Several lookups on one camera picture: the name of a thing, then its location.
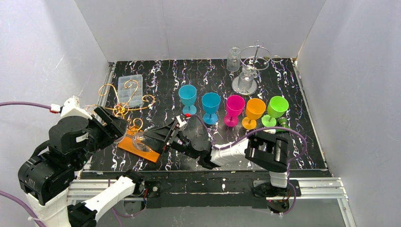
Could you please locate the clear wine glass front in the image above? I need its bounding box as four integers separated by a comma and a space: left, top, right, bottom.
132, 131, 154, 152

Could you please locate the blue wine glass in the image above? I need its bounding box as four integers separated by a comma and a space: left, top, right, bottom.
201, 92, 221, 125
178, 85, 197, 115

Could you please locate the pink wine glass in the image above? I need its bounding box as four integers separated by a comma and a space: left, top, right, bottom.
224, 95, 245, 127

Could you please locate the orange wine glass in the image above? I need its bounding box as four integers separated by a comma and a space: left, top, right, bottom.
242, 98, 266, 130

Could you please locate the green wine glass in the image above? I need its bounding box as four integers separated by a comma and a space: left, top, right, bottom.
262, 96, 289, 127

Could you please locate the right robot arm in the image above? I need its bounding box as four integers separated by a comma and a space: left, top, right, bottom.
143, 113, 289, 197

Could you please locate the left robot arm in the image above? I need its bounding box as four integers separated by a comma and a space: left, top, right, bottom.
18, 96, 143, 227

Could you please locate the upright blue wine glass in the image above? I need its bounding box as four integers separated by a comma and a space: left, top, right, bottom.
178, 85, 197, 115

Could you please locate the clear glass on silver rack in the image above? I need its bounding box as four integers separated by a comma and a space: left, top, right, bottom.
237, 66, 256, 91

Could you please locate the clear plastic organizer box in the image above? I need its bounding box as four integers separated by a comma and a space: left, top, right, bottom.
117, 74, 144, 108

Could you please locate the green white pipe fitting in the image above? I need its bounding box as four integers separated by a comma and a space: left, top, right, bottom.
265, 117, 291, 134

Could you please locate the clear glass rear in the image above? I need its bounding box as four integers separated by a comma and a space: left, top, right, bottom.
227, 46, 241, 72

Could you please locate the gold wire rack wooden base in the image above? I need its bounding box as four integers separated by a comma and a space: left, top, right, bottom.
105, 79, 161, 163

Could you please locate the aluminium base frame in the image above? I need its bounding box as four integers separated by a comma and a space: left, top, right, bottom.
67, 177, 356, 227

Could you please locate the silver wire glass rack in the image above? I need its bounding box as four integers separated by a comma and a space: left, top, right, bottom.
227, 40, 282, 96

